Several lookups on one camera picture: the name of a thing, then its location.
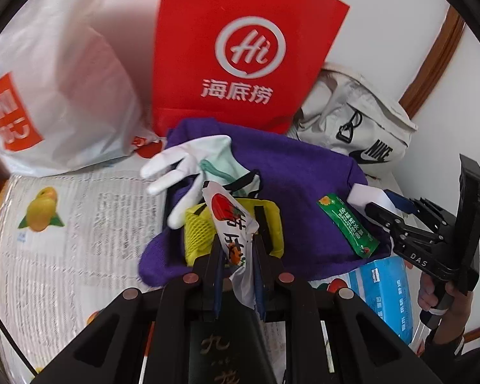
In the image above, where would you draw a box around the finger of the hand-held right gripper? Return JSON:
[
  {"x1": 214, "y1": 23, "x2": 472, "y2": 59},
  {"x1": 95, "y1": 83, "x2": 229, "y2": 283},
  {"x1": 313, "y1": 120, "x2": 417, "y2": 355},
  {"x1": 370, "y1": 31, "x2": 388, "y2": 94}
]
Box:
[
  {"x1": 383, "y1": 189, "x2": 449, "y2": 225},
  {"x1": 365, "y1": 202, "x2": 425, "y2": 245}
]

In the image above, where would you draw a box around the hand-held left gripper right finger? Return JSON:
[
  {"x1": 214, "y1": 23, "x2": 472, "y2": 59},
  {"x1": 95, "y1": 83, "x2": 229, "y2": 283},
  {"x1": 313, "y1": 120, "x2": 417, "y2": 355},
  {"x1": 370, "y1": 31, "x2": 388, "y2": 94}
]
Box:
[{"x1": 252, "y1": 232, "x2": 441, "y2": 384}]

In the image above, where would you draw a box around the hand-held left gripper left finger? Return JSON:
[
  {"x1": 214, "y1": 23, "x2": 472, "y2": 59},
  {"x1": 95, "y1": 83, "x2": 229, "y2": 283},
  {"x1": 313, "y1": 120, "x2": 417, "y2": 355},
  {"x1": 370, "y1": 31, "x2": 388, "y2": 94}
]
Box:
[{"x1": 32, "y1": 235, "x2": 227, "y2": 384}]

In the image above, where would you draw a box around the white sponge block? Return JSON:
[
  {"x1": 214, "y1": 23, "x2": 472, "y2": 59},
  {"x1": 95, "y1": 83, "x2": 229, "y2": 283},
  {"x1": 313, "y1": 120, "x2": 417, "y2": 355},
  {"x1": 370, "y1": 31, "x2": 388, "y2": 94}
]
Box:
[{"x1": 348, "y1": 183, "x2": 389, "y2": 212}]

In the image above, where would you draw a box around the green wipes packet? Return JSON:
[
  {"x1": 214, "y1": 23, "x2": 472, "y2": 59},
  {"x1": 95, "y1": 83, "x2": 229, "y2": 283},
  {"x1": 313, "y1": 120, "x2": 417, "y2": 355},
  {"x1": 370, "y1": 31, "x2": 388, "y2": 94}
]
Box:
[{"x1": 317, "y1": 193, "x2": 380, "y2": 259}]

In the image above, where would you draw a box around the yellow mesh pouch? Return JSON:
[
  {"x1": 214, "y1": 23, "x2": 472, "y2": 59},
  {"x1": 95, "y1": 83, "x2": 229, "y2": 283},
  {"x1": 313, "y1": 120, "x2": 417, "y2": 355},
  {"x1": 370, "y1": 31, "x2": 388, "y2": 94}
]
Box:
[{"x1": 184, "y1": 198, "x2": 284, "y2": 268}]

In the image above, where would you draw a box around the strawberry print packet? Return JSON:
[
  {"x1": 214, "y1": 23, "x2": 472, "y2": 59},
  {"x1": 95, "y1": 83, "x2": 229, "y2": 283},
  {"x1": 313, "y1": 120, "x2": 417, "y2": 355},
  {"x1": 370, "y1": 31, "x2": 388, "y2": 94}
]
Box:
[{"x1": 202, "y1": 181, "x2": 260, "y2": 310}]

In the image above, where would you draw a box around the black trimmed cloth piece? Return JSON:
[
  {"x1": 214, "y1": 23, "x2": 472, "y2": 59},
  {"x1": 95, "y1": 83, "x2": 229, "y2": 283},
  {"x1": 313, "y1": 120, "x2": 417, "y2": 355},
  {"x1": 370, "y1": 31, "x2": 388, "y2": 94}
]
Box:
[{"x1": 224, "y1": 170, "x2": 262, "y2": 198}]

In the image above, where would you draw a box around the mint green sock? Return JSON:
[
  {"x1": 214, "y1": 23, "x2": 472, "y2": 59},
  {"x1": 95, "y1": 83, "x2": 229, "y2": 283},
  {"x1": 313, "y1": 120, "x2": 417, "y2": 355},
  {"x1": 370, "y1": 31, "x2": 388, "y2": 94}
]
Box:
[{"x1": 202, "y1": 144, "x2": 260, "y2": 187}]

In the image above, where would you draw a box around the white glove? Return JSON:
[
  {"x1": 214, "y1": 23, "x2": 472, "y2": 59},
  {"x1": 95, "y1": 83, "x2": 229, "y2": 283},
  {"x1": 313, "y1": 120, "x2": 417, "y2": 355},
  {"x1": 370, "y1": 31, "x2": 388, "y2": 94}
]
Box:
[{"x1": 140, "y1": 135, "x2": 233, "y2": 228}]

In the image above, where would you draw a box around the person's right forearm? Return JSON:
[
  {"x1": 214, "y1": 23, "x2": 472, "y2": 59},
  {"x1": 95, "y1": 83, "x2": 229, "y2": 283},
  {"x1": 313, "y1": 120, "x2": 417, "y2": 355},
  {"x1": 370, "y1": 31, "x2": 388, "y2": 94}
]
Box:
[{"x1": 423, "y1": 320, "x2": 480, "y2": 369}]

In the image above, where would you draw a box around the person's right hand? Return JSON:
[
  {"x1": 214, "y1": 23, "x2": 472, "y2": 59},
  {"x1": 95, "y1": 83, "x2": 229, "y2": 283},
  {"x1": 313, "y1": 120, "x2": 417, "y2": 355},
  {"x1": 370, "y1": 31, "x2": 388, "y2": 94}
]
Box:
[{"x1": 418, "y1": 275, "x2": 471, "y2": 329}]

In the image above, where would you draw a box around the blue tissue pack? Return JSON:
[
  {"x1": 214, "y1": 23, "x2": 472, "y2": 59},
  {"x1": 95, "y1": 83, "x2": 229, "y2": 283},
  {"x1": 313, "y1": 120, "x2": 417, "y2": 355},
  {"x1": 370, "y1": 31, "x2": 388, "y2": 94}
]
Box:
[{"x1": 346, "y1": 255, "x2": 419, "y2": 345}]

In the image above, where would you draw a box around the black tin box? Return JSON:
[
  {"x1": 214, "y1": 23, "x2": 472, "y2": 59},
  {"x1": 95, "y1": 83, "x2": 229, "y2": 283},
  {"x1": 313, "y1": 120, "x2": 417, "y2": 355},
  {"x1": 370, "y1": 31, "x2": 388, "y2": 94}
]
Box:
[{"x1": 188, "y1": 308, "x2": 283, "y2": 384}]

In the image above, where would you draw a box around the purple cloth bag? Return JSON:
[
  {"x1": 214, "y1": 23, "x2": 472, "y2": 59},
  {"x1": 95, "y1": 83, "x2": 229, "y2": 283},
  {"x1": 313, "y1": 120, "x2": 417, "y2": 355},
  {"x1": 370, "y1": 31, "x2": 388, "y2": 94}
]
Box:
[{"x1": 139, "y1": 118, "x2": 393, "y2": 289}]

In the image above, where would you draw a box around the grey waist bag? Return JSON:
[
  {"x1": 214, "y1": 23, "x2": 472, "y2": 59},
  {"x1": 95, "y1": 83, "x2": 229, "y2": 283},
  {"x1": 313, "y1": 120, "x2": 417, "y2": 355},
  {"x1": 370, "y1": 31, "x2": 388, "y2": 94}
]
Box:
[{"x1": 292, "y1": 62, "x2": 419, "y2": 179}]

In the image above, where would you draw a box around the red paper bag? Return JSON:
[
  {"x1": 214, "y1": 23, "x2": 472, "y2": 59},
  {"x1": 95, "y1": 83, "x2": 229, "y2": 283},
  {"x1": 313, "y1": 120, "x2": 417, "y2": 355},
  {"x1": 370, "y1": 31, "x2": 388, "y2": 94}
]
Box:
[{"x1": 151, "y1": 0, "x2": 350, "y2": 137}]

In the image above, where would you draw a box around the white plastic shopping bag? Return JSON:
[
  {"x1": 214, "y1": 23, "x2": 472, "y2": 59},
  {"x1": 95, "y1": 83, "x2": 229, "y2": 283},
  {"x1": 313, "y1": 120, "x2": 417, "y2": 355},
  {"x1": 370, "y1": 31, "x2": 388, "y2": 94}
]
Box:
[{"x1": 0, "y1": 0, "x2": 164, "y2": 179}]

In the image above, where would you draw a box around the brown wooden door frame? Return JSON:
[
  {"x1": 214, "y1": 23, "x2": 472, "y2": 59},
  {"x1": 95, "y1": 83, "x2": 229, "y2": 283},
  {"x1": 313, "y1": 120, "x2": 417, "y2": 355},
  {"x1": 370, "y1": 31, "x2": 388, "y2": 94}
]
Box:
[{"x1": 398, "y1": 6, "x2": 467, "y2": 121}]

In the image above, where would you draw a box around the black cable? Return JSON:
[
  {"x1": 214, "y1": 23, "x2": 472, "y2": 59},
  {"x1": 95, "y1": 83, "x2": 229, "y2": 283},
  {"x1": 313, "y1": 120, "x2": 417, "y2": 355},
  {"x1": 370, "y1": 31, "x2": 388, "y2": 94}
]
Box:
[{"x1": 0, "y1": 288, "x2": 37, "y2": 377}]

